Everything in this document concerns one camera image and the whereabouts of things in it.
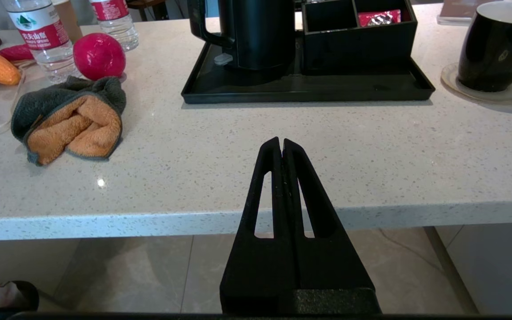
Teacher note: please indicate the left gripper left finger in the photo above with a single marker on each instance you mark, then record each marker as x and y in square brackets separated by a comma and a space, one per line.
[260, 266]

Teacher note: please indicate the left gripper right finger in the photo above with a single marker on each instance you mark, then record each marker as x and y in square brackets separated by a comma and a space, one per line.
[327, 266]

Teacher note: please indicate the black electric kettle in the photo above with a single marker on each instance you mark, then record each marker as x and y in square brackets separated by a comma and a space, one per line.
[256, 35]

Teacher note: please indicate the white counter cabinet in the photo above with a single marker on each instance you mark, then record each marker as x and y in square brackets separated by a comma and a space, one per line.
[496, 266]

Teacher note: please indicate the black serving tray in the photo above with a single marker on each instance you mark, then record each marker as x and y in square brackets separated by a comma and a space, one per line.
[309, 89]

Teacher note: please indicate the black compartment organizer box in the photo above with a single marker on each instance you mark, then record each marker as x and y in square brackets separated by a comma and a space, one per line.
[358, 46]

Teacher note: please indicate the grey and orange cloth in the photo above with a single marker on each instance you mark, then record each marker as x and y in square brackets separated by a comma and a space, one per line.
[74, 124]

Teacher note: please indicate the black waste bin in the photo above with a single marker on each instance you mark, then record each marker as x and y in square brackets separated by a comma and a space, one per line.
[27, 295]

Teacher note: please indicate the red sachet packet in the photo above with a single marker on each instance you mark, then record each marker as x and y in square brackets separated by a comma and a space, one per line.
[378, 18]

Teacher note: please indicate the red toy tomato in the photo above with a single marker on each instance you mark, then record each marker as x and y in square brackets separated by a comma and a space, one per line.
[99, 55]

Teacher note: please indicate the black mug white inside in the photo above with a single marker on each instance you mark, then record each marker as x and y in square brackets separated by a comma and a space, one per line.
[491, 49]

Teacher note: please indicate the water bottle red cap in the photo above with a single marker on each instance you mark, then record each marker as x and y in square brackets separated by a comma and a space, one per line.
[116, 22]
[42, 40]

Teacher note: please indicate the brown paper cup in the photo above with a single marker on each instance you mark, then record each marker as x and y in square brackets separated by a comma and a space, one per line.
[69, 22]

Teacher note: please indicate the red toy chili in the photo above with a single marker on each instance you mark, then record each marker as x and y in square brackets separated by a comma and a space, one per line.
[16, 52]

